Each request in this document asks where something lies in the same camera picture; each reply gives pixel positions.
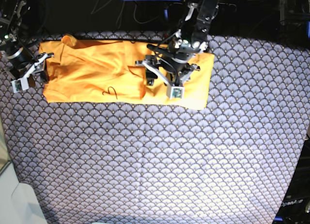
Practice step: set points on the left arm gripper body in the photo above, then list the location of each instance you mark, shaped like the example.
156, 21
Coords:
185, 42

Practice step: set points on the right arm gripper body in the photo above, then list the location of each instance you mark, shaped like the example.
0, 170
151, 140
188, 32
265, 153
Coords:
19, 56

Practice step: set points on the yellow T-shirt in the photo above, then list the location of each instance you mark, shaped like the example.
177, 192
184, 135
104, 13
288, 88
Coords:
104, 71

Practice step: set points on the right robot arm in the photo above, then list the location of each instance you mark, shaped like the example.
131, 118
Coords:
22, 26

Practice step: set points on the blue fan-pattern tablecloth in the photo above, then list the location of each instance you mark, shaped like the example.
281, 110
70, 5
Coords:
230, 163

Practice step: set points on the black OpenArm case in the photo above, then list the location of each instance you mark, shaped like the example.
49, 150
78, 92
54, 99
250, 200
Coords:
295, 207

